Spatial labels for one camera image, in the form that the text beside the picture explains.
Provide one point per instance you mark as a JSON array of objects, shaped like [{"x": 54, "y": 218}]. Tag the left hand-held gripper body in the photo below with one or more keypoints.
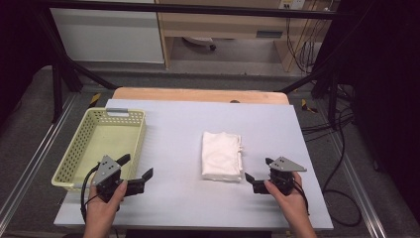
[{"x": 105, "y": 170}]

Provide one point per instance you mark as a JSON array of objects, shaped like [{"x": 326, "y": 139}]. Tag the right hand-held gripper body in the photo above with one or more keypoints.
[{"x": 285, "y": 165}]

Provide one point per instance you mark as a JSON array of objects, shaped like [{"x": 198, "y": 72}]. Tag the pale yellow perforated plastic basket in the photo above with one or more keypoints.
[{"x": 99, "y": 139}]

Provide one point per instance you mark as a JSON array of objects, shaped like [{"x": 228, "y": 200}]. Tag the white cloth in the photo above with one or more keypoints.
[{"x": 221, "y": 155}]

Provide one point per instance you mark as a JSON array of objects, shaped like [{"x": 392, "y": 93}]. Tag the person's right hand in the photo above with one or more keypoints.
[{"x": 292, "y": 205}]

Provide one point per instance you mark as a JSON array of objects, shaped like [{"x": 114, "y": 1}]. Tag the person's left hand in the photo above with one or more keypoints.
[{"x": 100, "y": 211}]

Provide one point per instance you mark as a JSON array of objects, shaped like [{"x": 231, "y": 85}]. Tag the yellow black tape marker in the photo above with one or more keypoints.
[
  {"x": 307, "y": 106},
  {"x": 95, "y": 99}
]

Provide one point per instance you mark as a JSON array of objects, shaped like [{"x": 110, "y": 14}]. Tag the pale blue table board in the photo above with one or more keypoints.
[{"x": 185, "y": 132}]

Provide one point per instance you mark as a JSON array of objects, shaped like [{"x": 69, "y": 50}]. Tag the black metal stand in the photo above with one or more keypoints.
[
  {"x": 56, "y": 92},
  {"x": 333, "y": 95}
]

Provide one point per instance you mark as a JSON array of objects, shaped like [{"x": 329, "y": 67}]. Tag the wooden table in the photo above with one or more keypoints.
[{"x": 198, "y": 95}]

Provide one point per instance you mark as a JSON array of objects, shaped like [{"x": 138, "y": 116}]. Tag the white cabinet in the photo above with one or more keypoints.
[{"x": 105, "y": 36}]

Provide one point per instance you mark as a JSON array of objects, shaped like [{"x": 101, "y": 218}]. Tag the black curtain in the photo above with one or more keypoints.
[
  {"x": 383, "y": 82},
  {"x": 20, "y": 49}
]

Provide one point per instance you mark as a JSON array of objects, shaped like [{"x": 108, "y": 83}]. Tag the office chair base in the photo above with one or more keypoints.
[{"x": 199, "y": 41}]

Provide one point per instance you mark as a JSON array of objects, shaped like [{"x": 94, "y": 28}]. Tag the light wooden desk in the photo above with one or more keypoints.
[{"x": 214, "y": 24}]

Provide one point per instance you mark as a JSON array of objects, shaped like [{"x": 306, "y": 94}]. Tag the black metal crossbar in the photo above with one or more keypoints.
[{"x": 198, "y": 9}]

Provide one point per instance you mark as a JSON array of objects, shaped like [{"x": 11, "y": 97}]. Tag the aluminium floor rail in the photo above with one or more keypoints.
[
  {"x": 360, "y": 191},
  {"x": 36, "y": 155}
]

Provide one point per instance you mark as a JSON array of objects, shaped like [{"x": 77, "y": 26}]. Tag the white wall socket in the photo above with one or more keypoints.
[{"x": 292, "y": 4}]

